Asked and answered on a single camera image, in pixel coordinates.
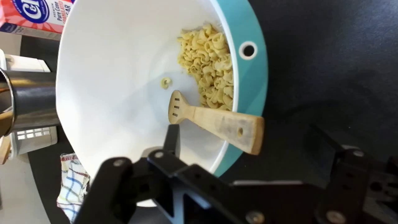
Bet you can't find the pink sugar carton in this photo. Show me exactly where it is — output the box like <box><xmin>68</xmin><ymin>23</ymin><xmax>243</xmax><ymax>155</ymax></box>
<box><xmin>0</xmin><ymin>0</ymin><xmax>79</xmax><ymax>37</ymax></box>

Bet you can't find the slotted wooden spoon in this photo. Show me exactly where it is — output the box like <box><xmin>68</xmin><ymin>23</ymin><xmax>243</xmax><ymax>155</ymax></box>
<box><xmin>167</xmin><ymin>89</ymin><xmax>267</xmax><ymax>156</ymax></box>

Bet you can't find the checkered dish cloth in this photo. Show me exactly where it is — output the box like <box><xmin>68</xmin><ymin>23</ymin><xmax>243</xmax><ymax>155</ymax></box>
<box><xmin>57</xmin><ymin>151</ymin><xmax>93</xmax><ymax>224</ymax></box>

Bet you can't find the white mixing bowl teal handle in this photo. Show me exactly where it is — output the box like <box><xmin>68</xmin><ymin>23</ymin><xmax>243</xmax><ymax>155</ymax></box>
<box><xmin>55</xmin><ymin>0</ymin><xmax>269</xmax><ymax>209</ymax></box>

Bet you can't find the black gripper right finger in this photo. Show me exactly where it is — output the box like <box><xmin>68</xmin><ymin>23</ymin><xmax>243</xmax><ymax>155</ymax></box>
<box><xmin>309</xmin><ymin>123</ymin><xmax>398</xmax><ymax>224</ymax></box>

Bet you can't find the dark brown wooden spoon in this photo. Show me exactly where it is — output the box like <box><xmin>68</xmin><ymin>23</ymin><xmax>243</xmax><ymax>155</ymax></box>
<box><xmin>0</xmin><ymin>108</ymin><xmax>17</xmax><ymax>138</ymax></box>

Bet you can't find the light wooden spatula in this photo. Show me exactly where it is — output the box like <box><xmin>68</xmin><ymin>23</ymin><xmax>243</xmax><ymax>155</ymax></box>
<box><xmin>0</xmin><ymin>134</ymin><xmax>14</xmax><ymax>165</ymax></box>

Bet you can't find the white plastic basket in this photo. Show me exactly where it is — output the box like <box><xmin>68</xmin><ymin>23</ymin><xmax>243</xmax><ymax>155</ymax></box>
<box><xmin>0</xmin><ymin>52</ymin><xmax>60</xmax><ymax>156</ymax></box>

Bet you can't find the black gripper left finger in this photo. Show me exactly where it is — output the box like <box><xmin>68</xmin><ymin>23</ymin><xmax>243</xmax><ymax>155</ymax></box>
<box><xmin>75</xmin><ymin>123</ymin><xmax>252</xmax><ymax>224</ymax></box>

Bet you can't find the steel utensil holder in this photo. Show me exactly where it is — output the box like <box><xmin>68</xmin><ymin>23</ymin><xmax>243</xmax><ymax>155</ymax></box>
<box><xmin>0</xmin><ymin>67</ymin><xmax>60</xmax><ymax>136</ymax></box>

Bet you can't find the cooked macaroni pasta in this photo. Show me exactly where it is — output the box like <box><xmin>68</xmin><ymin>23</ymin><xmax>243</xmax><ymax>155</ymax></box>
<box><xmin>160</xmin><ymin>21</ymin><xmax>237</xmax><ymax>113</ymax></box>

